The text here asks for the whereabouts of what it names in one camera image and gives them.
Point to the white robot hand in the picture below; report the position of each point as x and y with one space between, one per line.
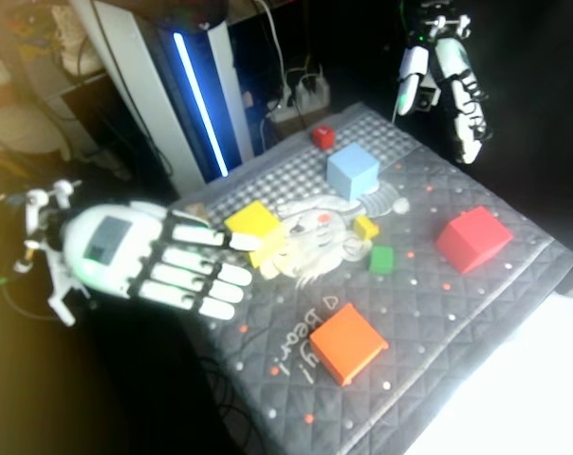
462 95
111 246

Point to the light blue cube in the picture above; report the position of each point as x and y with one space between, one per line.
353 168

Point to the large yellow cube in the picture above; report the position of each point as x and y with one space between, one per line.
253 220

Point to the small wooden cube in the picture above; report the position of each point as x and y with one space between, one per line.
197 210

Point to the large red cube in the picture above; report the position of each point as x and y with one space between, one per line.
474 237

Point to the small red cube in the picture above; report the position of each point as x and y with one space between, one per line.
323 137

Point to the small yellow cube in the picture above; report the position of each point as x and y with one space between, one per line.
366 227

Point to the small green cube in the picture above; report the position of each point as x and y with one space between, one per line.
381 260

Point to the orange cube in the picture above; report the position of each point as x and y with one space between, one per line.
345 339

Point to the white power strip with plugs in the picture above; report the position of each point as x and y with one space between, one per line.
310 90

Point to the white column with blue light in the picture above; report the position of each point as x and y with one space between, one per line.
149 85

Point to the long white power strip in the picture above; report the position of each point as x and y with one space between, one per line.
291 114

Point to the grey quilt with bear print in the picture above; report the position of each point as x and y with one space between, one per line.
410 308

